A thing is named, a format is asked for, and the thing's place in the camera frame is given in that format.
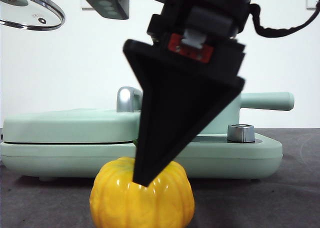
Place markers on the right wrist grey camera box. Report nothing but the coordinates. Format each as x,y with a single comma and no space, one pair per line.
110,5

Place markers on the mint green appliance base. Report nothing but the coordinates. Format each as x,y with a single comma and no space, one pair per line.
50,160

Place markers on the glass lid with green knob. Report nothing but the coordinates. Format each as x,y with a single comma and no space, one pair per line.
25,13

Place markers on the mint green grill cover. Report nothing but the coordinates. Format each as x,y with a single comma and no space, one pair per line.
62,125

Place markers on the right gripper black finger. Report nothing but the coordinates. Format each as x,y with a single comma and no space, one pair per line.
175,108

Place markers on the yellow toy pumpkin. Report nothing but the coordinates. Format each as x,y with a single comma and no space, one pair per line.
120,208

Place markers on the silver control knob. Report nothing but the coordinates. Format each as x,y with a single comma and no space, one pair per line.
240,133

